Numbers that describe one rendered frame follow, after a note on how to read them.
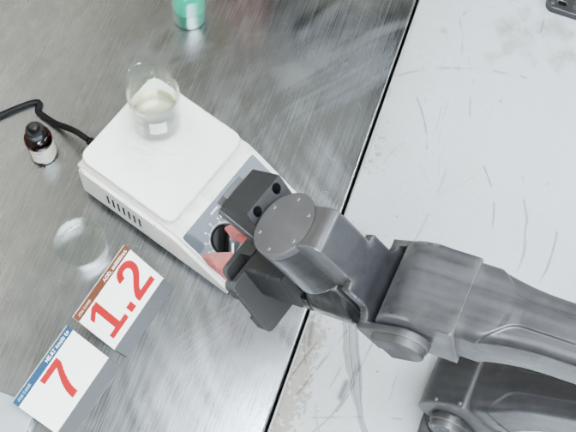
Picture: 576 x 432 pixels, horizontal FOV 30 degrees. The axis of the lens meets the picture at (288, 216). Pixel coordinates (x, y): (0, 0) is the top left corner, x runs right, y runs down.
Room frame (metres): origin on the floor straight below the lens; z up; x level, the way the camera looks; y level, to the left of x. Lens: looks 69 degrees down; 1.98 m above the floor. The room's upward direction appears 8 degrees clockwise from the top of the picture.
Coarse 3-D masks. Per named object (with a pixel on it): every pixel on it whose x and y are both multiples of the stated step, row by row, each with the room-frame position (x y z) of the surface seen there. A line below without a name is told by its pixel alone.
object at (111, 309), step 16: (128, 256) 0.34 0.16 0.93; (128, 272) 0.33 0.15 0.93; (144, 272) 0.33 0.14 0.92; (112, 288) 0.31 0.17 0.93; (128, 288) 0.31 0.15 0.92; (144, 288) 0.32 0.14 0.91; (96, 304) 0.29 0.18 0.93; (112, 304) 0.29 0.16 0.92; (128, 304) 0.30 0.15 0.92; (96, 320) 0.27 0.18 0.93; (112, 320) 0.28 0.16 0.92; (128, 320) 0.28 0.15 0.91; (112, 336) 0.26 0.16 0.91
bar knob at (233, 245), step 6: (216, 228) 0.38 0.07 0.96; (222, 228) 0.38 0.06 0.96; (216, 234) 0.37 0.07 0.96; (222, 234) 0.37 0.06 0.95; (228, 234) 0.37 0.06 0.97; (216, 240) 0.36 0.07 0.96; (222, 240) 0.37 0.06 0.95; (228, 240) 0.36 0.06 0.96; (234, 240) 0.36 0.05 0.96; (216, 246) 0.36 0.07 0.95; (222, 246) 0.36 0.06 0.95; (228, 246) 0.36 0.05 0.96; (234, 246) 0.36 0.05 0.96; (234, 252) 0.35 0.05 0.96
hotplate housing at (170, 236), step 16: (240, 144) 0.47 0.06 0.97; (240, 160) 0.45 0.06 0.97; (80, 176) 0.41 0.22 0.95; (96, 176) 0.41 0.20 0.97; (224, 176) 0.43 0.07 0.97; (96, 192) 0.40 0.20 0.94; (112, 192) 0.40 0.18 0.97; (208, 192) 0.41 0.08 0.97; (112, 208) 0.39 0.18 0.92; (128, 208) 0.38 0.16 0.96; (144, 208) 0.38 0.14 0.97; (192, 208) 0.39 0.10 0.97; (144, 224) 0.37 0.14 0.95; (160, 224) 0.37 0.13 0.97; (176, 224) 0.37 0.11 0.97; (192, 224) 0.37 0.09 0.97; (160, 240) 0.36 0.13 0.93; (176, 240) 0.35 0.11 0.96; (176, 256) 0.35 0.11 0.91; (192, 256) 0.34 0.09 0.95; (208, 272) 0.33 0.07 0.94; (224, 288) 0.32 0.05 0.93
